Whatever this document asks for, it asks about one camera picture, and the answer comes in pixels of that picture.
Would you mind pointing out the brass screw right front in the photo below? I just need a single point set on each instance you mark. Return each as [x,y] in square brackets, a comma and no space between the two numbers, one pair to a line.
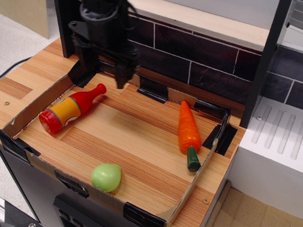
[205,201]

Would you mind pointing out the red yellow hot sauce bottle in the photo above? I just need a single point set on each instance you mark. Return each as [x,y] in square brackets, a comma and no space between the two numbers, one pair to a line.
[69,109]

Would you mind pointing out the cardboard fence with black tape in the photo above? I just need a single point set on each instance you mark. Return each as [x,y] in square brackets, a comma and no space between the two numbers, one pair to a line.
[122,127]

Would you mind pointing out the orange toy carrot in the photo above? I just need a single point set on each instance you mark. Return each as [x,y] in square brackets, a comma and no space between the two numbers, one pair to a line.
[189,136]

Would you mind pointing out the white toy sink drainboard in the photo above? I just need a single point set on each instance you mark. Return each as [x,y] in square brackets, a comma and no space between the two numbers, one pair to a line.
[268,165]

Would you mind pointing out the green toy pear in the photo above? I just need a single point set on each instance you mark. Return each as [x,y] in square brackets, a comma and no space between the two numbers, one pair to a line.
[106,177]

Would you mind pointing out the wooden shelf with black posts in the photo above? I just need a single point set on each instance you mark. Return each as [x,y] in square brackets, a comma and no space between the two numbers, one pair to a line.
[212,58]

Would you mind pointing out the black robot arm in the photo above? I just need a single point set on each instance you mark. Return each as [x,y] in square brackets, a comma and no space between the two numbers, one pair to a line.
[103,8]

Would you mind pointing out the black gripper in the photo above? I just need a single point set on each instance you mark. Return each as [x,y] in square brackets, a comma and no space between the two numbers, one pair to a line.
[107,36]

